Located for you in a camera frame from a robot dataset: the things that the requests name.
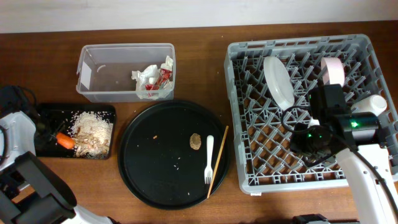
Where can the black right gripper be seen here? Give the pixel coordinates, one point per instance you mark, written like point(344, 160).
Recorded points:
point(296, 143)

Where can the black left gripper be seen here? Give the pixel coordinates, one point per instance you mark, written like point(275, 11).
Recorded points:
point(45, 141)

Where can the orange carrot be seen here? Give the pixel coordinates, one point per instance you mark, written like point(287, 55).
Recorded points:
point(65, 141)

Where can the pile of rice and shells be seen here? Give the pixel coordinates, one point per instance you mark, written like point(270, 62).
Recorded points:
point(92, 133)

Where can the pink bowl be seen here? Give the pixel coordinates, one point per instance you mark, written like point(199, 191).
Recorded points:
point(334, 71)

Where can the white cup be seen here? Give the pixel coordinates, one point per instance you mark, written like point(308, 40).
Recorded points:
point(375, 104)

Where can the grey round plate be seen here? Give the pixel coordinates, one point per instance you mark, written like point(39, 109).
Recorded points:
point(278, 82)

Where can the wooden chopstick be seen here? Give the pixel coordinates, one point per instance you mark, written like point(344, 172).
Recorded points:
point(217, 161)

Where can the white plastic fork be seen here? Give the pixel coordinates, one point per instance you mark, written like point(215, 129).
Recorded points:
point(208, 172)

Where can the white tissue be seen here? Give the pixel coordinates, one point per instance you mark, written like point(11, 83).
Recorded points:
point(149, 75)

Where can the brown walnut shell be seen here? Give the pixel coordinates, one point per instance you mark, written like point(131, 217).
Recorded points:
point(195, 141)

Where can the red snack wrapper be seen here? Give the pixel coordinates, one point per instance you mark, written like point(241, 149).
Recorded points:
point(161, 81)

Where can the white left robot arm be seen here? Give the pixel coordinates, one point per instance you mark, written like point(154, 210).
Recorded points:
point(30, 191)

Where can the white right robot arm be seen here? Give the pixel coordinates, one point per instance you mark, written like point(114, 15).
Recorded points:
point(356, 141)

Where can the grey plastic dishwasher rack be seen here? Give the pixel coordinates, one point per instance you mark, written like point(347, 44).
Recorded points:
point(264, 161)

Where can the clear plastic waste bin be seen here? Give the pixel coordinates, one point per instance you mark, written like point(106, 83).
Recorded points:
point(105, 72)

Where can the black rectangular tray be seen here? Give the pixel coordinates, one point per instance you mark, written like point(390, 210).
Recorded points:
point(66, 114)

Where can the round black serving tray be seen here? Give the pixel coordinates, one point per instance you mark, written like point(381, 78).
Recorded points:
point(156, 161)

